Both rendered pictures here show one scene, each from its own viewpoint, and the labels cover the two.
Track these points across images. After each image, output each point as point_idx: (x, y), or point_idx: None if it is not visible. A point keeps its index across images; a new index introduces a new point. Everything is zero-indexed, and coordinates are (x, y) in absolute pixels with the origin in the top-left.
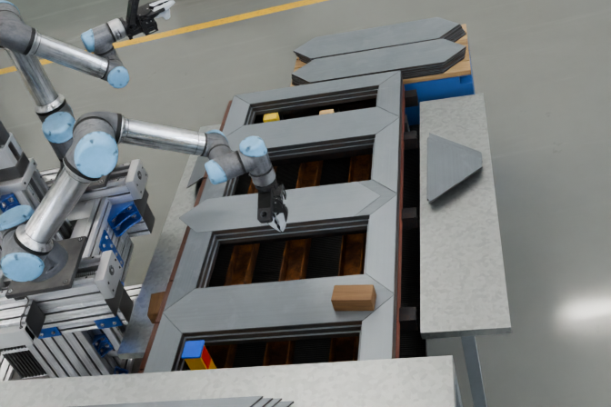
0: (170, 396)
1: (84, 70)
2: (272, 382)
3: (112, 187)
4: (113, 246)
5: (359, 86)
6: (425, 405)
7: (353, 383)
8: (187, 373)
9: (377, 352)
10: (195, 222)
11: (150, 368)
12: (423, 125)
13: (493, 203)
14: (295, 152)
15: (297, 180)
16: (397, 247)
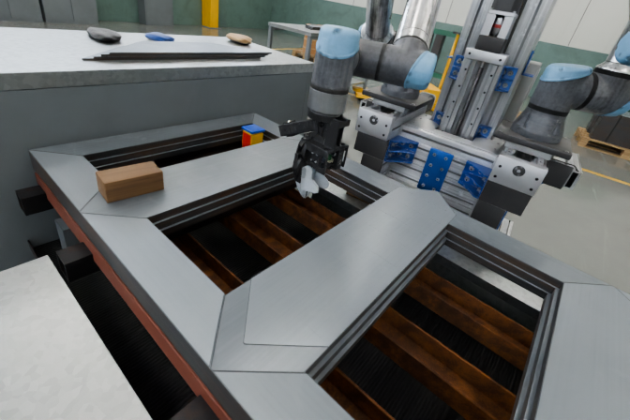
0: (191, 61)
1: (629, 9)
2: (114, 65)
3: (502, 152)
4: (442, 172)
5: None
6: None
7: (25, 65)
8: (194, 66)
9: (65, 166)
10: (418, 193)
11: (271, 123)
12: None
13: None
14: (535, 360)
15: (488, 377)
16: (136, 294)
